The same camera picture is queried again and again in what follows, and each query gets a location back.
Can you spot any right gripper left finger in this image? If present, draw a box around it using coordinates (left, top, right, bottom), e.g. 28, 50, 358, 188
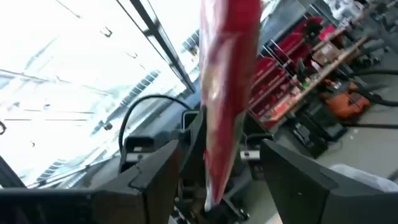
0, 139, 183, 224

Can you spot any orange vacuum cleaner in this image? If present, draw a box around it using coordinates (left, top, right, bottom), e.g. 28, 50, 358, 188
320, 80, 373, 121

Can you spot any black tool case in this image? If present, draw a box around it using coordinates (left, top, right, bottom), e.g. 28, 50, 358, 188
287, 104, 349, 158

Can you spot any black looped cable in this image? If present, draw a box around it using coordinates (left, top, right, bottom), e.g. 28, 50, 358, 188
118, 94, 192, 153

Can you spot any red popcorn bag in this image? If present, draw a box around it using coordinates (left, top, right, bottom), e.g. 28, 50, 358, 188
198, 0, 262, 212

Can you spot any red storage rack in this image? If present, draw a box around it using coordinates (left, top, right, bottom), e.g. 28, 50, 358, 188
248, 15, 371, 130

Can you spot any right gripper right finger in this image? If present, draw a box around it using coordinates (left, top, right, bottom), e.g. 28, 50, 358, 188
260, 139, 398, 224

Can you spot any black window frame bar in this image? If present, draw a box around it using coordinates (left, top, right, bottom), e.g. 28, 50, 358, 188
116, 0, 197, 94

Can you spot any white power strip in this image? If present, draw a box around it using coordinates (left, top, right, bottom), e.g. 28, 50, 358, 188
241, 149, 262, 162

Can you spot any black vacuum hose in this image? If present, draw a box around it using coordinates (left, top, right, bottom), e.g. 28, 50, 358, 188
351, 70, 398, 108

